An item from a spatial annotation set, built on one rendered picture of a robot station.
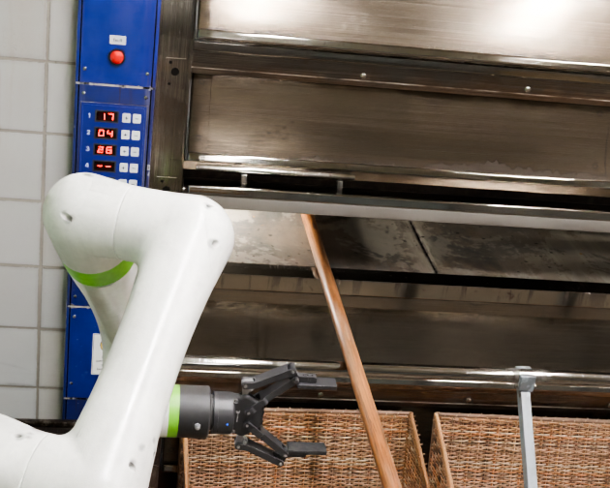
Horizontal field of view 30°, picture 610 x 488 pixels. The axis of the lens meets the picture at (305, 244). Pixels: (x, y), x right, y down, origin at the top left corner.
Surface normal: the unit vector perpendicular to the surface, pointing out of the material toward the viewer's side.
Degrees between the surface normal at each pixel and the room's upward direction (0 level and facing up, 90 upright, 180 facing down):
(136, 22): 90
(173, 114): 90
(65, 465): 26
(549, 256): 0
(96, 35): 90
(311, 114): 70
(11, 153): 90
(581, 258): 0
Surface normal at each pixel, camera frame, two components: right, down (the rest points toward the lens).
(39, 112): 0.12, 0.42
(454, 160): 0.15, 0.08
